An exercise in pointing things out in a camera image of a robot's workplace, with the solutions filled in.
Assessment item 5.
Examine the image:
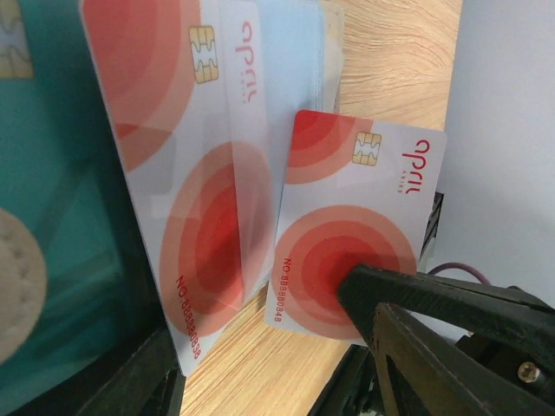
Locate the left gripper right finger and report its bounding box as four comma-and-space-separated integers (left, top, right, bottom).
336, 264, 554, 415

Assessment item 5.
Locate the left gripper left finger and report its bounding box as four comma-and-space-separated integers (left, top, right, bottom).
1, 327, 186, 415

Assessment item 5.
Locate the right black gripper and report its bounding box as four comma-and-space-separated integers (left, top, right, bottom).
418, 192, 444, 273

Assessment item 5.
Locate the red patterned credit card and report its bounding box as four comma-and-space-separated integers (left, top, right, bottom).
264, 110, 447, 344
80, 1, 274, 375

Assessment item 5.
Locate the green VIP credit card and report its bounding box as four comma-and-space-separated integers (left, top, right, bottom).
1, 1, 148, 399

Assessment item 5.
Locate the beige card holder wallet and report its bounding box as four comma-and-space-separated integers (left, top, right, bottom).
1, 1, 343, 366

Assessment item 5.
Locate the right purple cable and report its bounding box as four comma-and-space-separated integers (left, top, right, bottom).
428, 262, 491, 285

